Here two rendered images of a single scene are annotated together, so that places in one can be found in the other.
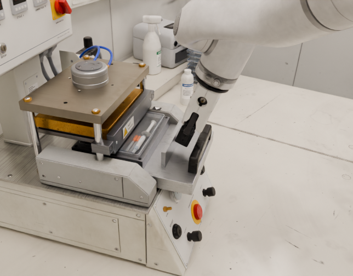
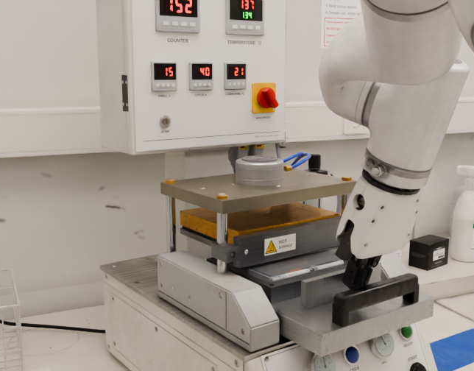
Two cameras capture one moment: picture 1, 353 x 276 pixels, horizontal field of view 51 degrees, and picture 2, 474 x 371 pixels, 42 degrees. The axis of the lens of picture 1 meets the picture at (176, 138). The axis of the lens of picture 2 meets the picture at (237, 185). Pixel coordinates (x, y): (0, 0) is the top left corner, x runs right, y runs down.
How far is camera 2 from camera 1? 0.44 m
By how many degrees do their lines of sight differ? 42
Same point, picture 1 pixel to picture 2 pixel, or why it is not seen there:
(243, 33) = (354, 64)
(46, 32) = (237, 124)
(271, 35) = (374, 56)
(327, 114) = not seen: outside the picture
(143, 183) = (252, 311)
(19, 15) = (199, 93)
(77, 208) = (182, 341)
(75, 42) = not seen: hidden behind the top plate
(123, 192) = (226, 319)
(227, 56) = (389, 127)
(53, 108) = (185, 191)
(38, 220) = (149, 356)
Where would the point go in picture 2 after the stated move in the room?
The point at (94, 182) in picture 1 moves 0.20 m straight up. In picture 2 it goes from (201, 298) to (199, 160)
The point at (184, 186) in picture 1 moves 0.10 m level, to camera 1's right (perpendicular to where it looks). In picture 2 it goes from (312, 336) to (386, 360)
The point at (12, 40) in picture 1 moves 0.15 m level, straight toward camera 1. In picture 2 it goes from (182, 118) to (149, 126)
